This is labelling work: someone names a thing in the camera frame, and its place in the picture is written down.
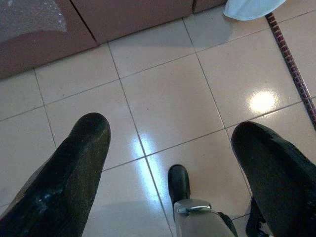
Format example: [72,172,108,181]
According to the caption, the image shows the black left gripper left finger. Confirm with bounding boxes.
[0,112,111,237]

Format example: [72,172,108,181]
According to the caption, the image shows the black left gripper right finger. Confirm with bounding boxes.
[231,120,316,237]

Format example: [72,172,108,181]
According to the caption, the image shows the silver robot leg black foot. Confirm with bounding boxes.
[167,164,239,237]

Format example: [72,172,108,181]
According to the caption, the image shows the red mosaic counter edge trim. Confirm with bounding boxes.
[265,12,316,131]

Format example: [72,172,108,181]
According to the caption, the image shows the white cloth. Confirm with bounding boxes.
[223,0,287,21]

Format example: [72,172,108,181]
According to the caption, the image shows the brown cabinet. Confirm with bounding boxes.
[0,0,228,79]

